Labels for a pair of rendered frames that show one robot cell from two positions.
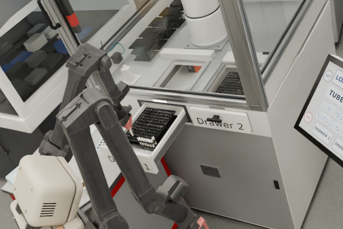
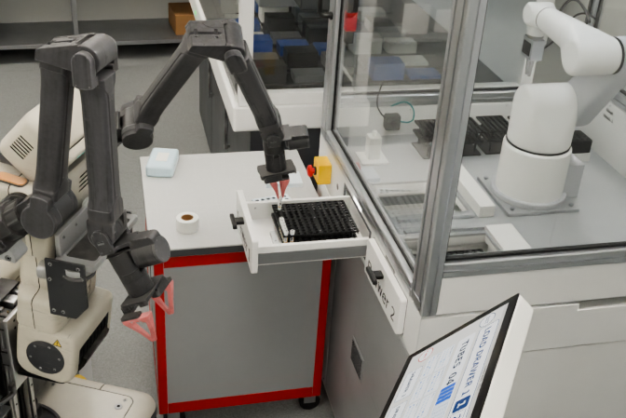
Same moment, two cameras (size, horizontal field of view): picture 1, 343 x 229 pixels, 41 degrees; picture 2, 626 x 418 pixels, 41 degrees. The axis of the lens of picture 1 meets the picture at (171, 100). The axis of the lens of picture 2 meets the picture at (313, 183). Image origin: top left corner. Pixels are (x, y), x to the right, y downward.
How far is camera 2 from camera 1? 0.94 m
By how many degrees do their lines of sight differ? 28
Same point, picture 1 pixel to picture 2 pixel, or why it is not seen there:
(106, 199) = (49, 174)
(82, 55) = (211, 29)
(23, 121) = (235, 109)
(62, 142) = (138, 114)
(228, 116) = (389, 285)
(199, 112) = (373, 254)
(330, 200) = not seen: outside the picture
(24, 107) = not seen: hidden behind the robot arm
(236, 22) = (441, 145)
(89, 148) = (55, 96)
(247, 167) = (383, 390)
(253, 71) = (430, 238)
